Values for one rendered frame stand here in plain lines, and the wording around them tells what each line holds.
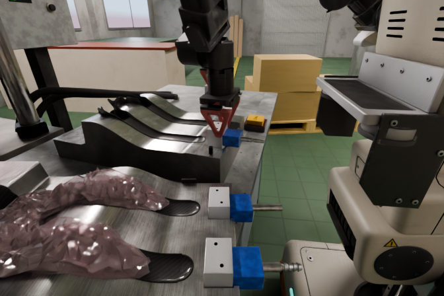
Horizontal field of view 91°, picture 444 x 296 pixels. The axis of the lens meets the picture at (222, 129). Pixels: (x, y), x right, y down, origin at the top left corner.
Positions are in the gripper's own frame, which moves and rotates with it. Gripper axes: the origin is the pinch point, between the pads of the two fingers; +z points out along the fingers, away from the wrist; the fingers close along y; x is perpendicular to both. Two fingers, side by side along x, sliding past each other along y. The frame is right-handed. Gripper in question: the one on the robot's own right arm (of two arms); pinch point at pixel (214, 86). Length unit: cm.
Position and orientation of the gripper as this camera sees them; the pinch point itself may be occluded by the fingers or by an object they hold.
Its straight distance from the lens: 81.3
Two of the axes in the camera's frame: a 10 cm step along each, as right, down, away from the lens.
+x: 9.6, 1.1, -2.7
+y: -2.9, 4.1, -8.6
